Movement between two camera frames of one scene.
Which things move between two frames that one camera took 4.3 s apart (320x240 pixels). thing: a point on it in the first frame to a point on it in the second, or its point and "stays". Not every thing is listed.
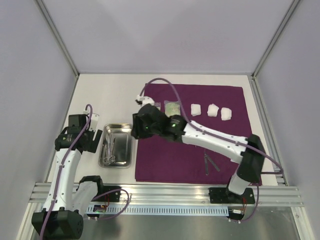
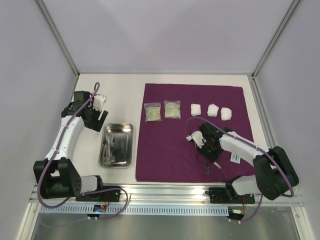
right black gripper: x=136 y=126 to x=208 y=153
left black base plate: x=114 y=196 stays
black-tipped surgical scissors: x=106 y=160 stays
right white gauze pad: x=226 y=113 stays
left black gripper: x=91 y=145 to x=97 y=124
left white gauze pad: x=195 y=109 stays
